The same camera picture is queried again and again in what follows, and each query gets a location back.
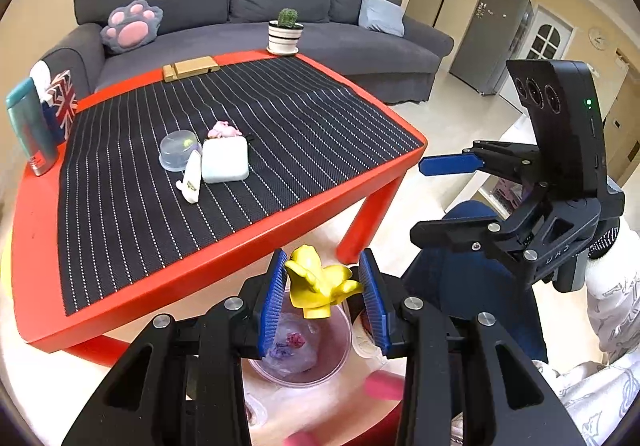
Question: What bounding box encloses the yellow toy figure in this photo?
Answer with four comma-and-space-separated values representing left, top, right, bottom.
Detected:
283, 244, 363, 320

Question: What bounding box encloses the cream white plastic tube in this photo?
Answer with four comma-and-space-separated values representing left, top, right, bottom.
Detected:
176, 150, 202, 204

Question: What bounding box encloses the white rectangular foam box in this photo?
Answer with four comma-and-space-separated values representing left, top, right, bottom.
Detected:
202, 136, 250, 184

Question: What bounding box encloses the clear plastic dome lid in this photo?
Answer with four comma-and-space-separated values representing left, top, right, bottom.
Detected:
158, 130, 202, 173

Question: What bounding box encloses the black striped table mat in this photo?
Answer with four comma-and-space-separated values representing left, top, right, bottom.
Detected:
58, 58, 420, 314

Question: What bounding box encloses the grey refrigerator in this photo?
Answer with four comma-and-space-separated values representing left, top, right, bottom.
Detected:
449, 0, 533, 95

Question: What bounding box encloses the light blue cushion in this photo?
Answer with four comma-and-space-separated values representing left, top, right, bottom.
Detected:
358, 0, 405, 38

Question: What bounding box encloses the white paned door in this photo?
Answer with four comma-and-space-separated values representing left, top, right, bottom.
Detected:
498, 5, 575, 115

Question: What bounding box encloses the potted cactus striped pot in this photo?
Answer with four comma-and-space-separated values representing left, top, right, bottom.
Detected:
267, 8, 304, 56

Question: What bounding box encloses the wooden phone stand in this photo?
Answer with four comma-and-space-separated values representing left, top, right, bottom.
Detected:
163, 56, 220, 82

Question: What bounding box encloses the paw shaped grey pink cushion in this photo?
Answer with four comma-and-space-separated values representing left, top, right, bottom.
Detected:
100, 0, 164, 55

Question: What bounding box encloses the union jack tissue box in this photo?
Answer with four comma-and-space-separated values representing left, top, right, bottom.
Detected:
29, 60, 77, 145

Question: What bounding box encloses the teal thermos bottle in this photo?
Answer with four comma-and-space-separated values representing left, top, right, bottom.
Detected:
6, 78, 58, 176

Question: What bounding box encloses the black camera box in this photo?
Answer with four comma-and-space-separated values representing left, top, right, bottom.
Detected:
506, 59, 606, 200

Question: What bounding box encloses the pink pig keychain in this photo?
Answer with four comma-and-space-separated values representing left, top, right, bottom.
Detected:
207, 121, 242, 140

